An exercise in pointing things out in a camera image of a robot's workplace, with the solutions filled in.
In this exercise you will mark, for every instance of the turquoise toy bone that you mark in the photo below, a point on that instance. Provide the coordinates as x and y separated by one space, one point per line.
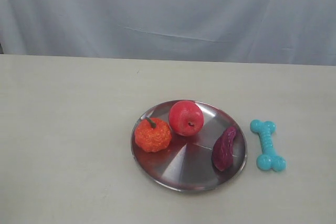
268 159

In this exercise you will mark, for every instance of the red apple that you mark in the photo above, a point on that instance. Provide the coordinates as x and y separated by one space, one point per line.
186 118

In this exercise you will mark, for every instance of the orange textured fruit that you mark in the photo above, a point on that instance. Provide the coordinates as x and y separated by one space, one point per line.
152 135

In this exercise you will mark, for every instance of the round metal plate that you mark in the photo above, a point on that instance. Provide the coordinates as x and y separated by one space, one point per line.
186 164

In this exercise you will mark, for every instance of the purple toy sweet potato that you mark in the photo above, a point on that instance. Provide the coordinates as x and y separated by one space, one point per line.
222 154

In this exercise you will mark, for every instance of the white backdrop cloth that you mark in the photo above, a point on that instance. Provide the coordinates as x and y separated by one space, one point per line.
258 31

